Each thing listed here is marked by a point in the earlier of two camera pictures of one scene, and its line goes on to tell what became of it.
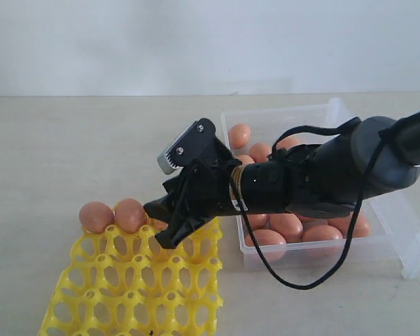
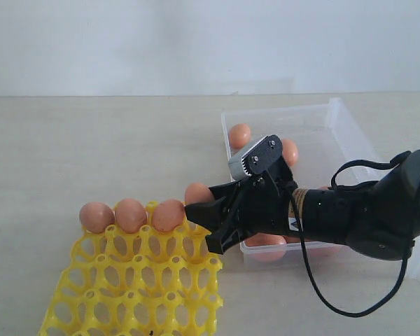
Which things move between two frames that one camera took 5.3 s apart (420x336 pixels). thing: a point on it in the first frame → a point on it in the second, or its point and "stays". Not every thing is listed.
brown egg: [130, 215] stays
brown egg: [95, 217] stays
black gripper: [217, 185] → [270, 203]
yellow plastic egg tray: [116, 283] stays
